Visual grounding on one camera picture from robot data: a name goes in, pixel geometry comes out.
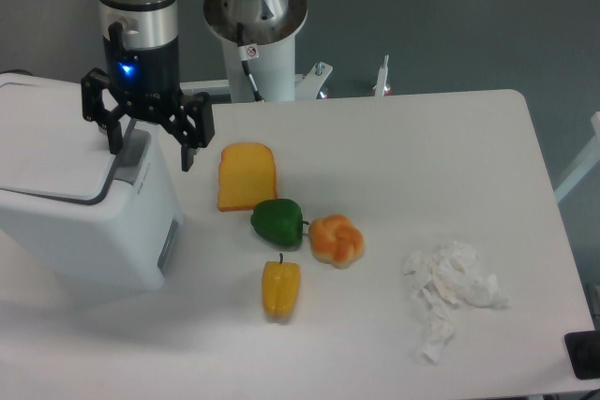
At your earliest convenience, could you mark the white frame at right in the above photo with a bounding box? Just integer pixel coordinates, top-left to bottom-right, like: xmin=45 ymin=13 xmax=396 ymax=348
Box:
xmin=554 ymin=111 xmax=599 ymax=203

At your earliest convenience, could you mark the black device at edge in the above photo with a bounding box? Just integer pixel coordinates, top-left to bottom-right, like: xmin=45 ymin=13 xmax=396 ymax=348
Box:
xmin=564 ymin=331 xmax=599 ymax=380

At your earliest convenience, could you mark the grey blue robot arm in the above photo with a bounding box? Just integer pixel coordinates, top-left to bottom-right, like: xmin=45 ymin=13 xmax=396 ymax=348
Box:
xmin=81 ymin=0 xmax=215 ymax=170

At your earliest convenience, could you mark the orange toast slice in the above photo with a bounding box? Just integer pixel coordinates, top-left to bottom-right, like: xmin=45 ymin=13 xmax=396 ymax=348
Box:
xmin=217 ymin=142 xmax=278 ymax=212

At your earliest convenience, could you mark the crumpled white tissue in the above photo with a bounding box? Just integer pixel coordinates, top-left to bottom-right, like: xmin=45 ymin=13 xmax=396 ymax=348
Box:
xmin=402 ymin=241 xmax=509 ymax=364

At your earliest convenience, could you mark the white trash can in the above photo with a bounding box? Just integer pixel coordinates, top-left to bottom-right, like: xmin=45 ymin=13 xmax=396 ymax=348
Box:
xmin=1 ymin=73 xmax=183 ymax=289

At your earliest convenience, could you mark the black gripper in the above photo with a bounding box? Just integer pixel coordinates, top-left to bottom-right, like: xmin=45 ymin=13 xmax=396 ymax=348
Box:
xmin=81 ymin=38 xmax=215 ymax=172

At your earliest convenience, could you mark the yellow bell pepper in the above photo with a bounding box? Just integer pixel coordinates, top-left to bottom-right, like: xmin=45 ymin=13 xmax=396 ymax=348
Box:
xmin=262 ymin=253 xmax=301 ymax=321

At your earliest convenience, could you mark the braided bread roll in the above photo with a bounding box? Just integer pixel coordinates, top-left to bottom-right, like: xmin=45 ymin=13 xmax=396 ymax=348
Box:
xmin=308 ymin=215 xmax=366 ymax=269

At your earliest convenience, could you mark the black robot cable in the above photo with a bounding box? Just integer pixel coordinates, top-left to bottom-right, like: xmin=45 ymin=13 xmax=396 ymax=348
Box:
xmin=236 ymin=22 xmax=266 ymax=103

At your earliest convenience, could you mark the green bell pepper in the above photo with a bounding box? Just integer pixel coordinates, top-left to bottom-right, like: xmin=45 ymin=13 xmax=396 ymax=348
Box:
xmin=250 ymin=199 xmax=307 ymax=248

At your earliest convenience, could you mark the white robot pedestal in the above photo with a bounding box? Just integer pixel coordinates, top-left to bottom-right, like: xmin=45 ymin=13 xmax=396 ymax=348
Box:
xmin=182 ymin=0 xmax=333 ymax=103

